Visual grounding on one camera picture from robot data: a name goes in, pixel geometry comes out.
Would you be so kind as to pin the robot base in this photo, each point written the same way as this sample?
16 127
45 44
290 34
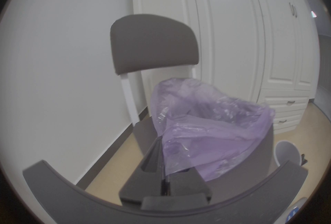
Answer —
296 211

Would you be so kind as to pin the white trash bin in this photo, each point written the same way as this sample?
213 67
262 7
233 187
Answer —
285 153

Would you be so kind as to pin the white wardrobe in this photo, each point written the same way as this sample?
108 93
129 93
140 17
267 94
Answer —
232 23

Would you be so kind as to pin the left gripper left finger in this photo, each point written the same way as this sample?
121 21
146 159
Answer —
144 176

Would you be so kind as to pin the crumpled black plastic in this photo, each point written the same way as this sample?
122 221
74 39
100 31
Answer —
304 160

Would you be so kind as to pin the grey chair with white legs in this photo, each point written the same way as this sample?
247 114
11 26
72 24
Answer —
152 44

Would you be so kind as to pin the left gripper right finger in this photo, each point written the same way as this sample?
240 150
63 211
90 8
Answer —
188 184

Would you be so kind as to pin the purple plastic bag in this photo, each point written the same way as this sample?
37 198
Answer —
206 140

